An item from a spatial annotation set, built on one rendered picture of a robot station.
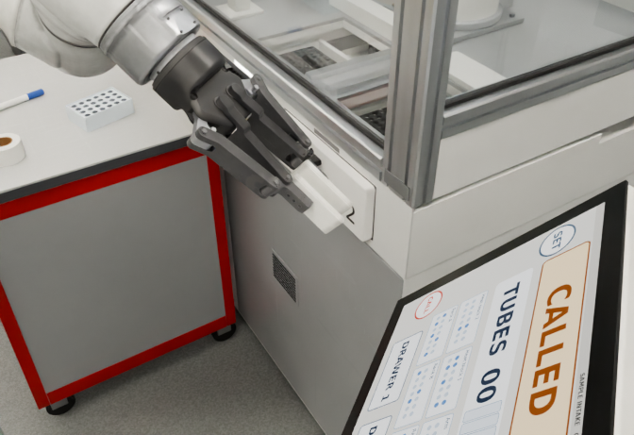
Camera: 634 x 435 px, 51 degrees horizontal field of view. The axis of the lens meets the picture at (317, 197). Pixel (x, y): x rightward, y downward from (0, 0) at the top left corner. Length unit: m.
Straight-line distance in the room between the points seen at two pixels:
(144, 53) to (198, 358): 1.46
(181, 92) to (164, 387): 1.40
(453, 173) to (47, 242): 0.93
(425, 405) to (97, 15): 0.46
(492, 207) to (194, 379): 1.13
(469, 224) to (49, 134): 0.96
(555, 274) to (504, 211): 0.55
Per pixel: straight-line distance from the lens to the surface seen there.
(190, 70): 0.66
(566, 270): 0.61
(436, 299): 0.75
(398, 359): 0.71
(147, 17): 0.66
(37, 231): 1.55
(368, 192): 1.05
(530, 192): 1.19
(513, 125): 1.06
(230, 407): 1.91
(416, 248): 1.05
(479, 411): 0.56
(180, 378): 1.99
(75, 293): 1.68
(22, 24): 0.82
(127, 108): 1.62
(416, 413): 0.62
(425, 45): 0.86
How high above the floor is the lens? 1.56
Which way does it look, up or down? 38 degrees down
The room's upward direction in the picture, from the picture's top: straight up
